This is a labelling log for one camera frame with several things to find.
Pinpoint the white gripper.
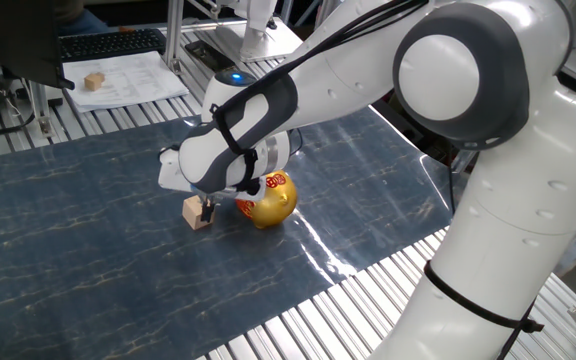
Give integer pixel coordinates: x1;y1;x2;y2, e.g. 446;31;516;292
157;147;265;224

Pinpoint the light wooden cube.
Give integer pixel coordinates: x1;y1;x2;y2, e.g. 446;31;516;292
181;194;215;232

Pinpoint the gold piggy bank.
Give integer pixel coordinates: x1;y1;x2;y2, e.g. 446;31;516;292
235;169;299;230

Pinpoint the dark blue marble mat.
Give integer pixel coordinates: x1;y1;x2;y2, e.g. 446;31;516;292
0;106;462;360

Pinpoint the white printed paper stack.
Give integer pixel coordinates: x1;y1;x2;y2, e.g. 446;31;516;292
61;50;191;114

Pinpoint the black smartphone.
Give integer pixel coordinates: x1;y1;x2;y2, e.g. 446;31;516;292
183;39;237;74

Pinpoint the small wooden block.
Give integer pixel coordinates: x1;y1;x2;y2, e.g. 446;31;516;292
83;71;107;93

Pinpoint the white robot with metal plate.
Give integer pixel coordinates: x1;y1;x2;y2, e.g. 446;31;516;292
215;0;307;64

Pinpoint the black keyboard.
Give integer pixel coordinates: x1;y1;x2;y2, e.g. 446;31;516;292
57;27;168;64

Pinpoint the short aluminium stand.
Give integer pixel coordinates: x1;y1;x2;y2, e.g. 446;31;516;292
26;79;55;139

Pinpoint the person in blue jeans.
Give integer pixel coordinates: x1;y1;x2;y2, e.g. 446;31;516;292
52;0;114;37

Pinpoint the black computer monitor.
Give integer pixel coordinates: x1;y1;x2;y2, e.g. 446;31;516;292
0;0;77;92

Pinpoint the black velcro cable strap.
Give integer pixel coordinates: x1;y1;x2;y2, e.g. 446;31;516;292
422;259;547;335
209;103;262;197

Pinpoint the aluminium frame post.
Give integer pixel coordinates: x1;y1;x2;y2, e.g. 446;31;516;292
162;0;187;76

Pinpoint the long black arm cable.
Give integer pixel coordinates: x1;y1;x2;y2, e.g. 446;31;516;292
209;0;429;157

